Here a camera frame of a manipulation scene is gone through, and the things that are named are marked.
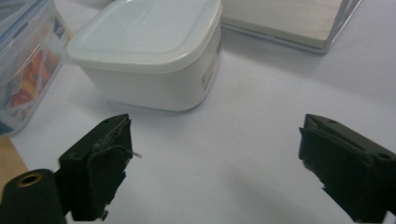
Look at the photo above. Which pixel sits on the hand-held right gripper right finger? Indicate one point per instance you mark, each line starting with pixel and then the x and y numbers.
pixel 345 174

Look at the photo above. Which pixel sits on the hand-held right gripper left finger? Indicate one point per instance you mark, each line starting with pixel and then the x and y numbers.
pixel 93 174

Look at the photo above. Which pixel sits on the clear plastic storage box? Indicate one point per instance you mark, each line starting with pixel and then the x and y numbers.
pixel 26 65

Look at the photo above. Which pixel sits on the pale panel with grey frame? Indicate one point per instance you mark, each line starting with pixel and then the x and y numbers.
pixel 280 18

